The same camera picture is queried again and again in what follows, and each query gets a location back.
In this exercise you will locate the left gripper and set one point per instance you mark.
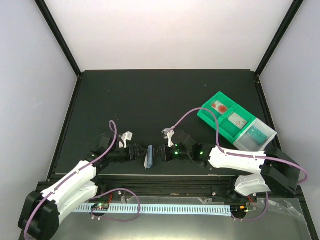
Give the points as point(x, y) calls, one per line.
point(135, 151)

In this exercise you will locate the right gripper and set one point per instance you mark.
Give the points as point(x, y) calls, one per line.
point(165, 156)

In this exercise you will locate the black leather card holder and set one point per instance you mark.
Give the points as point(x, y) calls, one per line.
point(149, 158)

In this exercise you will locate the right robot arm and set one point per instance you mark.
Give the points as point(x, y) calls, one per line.
point(265, 171)

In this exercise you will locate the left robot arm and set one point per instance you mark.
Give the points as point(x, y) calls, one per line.
point(43, 212)

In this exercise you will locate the red dotted card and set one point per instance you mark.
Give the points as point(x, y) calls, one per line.
point(219, 107)

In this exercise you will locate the white pink card in bin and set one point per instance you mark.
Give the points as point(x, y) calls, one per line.
point(237, 120)

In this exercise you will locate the teal VIP card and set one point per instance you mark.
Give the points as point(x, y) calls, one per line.
point(258, 136)

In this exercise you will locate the small circuit board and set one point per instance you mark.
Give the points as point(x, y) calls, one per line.
point(100, 207)

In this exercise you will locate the green divided bin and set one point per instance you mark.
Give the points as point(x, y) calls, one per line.
point(226, 129)

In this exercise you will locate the clear plastic bin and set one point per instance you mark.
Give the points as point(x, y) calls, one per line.
point(246, 143)

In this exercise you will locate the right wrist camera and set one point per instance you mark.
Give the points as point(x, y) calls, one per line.
point(168, 134)

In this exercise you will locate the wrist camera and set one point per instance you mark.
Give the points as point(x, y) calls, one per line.
point(168, 134)
point(124, 138)

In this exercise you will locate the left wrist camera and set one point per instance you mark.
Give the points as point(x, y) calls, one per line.
point(124, 138)

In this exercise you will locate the black aluminium rail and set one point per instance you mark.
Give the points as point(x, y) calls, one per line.
point(175, 186)

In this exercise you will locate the white slotted cable duct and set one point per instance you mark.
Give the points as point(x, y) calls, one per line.
point(160, 209)

